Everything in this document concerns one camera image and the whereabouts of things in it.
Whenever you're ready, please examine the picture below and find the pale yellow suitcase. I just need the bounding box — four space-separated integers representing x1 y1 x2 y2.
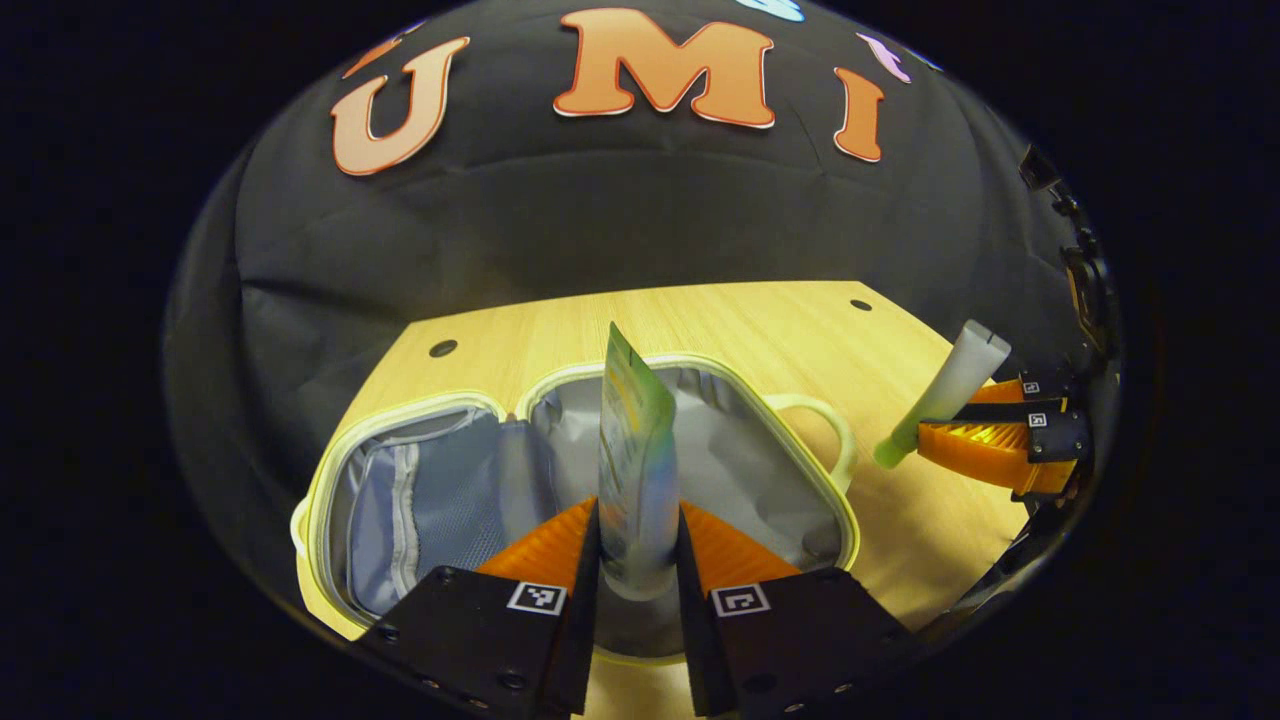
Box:
290 352 861 667

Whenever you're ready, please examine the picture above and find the green and yellow tube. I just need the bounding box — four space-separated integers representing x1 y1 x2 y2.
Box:
597 322 682 602

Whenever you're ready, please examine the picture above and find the white tube with green cap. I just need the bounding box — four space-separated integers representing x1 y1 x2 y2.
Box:
873 320 1013 471

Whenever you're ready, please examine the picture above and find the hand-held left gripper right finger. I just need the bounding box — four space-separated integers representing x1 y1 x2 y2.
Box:
678 500 911 719

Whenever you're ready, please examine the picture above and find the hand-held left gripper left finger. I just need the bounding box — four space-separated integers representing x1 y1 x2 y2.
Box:
350 497 602 719

